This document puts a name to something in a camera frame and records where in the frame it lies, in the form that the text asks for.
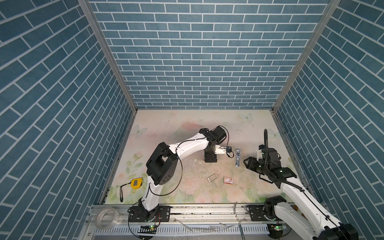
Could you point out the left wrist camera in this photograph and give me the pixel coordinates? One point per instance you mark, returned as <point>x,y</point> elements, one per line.
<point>222,150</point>

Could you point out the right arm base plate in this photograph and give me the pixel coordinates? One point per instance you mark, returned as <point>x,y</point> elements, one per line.
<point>256,212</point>

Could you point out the green circuit board right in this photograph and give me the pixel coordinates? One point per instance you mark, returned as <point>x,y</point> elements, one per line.
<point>276,231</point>

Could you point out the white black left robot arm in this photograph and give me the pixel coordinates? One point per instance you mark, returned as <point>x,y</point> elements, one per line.
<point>162,163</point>

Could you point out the yellow tape measure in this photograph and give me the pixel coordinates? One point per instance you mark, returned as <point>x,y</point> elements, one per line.
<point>136,183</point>

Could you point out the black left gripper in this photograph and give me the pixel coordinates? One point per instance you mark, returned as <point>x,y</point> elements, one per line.
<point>211,157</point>

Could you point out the clear tape roll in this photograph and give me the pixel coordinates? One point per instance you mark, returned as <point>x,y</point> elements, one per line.
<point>107,218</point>

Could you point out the aluminium front rail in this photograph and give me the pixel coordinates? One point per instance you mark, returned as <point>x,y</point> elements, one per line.
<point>191,214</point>

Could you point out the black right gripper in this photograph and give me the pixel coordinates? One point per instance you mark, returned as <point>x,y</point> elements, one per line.
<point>250,163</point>

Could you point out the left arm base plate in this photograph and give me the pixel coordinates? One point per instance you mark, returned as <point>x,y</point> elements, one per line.
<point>138,214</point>

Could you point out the green circuit board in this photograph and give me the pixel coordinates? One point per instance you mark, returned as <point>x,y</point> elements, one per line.
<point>276,231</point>
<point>147,230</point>

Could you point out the red white staple box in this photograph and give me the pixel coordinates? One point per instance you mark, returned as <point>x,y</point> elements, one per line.
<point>228,180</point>

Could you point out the green circuit board left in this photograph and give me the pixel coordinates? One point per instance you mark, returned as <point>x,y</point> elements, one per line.
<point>147,230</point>

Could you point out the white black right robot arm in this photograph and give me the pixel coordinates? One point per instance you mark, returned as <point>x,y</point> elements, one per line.
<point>311,221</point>

